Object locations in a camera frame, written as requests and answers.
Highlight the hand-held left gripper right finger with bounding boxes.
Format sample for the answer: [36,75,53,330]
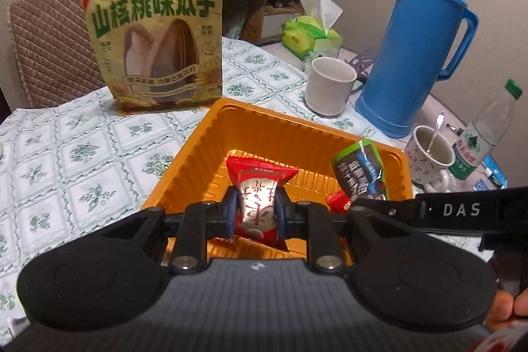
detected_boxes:
[274,187,413,274]

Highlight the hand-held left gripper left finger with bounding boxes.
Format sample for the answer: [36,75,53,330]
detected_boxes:
[103,189,240,275]

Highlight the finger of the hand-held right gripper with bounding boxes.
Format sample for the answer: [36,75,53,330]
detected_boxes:
[350,199,427,229]

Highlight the large red and white snack packet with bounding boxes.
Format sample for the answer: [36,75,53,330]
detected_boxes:
[225,156,300,252]

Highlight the green and black snack packet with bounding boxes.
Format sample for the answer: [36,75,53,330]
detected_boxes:
[332,138,389,201]

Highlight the medium red snack packet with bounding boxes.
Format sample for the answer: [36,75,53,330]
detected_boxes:
[326,189,352,214]

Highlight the orange plastic tray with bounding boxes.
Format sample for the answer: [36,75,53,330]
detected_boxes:
[140,97,414,266]

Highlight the person's right hand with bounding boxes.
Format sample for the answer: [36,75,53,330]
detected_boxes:
[484,286,528,330]

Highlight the blue flat box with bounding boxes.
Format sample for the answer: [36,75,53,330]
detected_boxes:
[474,154,509,192]

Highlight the patterned white mug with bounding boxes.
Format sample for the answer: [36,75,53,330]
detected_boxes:
[404,125,456,194]

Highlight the clear plastic water bottle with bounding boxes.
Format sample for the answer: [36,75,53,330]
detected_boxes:
[447,79,523,181]

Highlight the metal spoon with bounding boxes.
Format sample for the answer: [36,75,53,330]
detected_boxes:
[427,112,445,155]

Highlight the red and white garment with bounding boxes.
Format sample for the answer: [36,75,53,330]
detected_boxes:
[474,325,524,352]

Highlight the plain white cup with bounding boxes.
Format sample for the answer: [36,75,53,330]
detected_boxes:
[304,56,357,117]

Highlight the purple phone stand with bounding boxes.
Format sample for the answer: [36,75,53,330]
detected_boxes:
[346,49,374,82]

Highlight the blue thermos jug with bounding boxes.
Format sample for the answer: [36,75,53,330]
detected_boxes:
[355,0,480,139]

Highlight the green tissue pack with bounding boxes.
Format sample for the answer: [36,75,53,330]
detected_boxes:
[282,0,344,60]

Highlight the large sunflower seed bag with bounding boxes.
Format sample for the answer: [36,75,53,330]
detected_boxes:
[80,0,225,117]

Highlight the wooden shelf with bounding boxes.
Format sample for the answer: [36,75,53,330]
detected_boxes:
[223,0,312,43]

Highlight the quilted brown chair back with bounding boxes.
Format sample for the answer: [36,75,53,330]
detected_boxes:
[6,0,108,109]

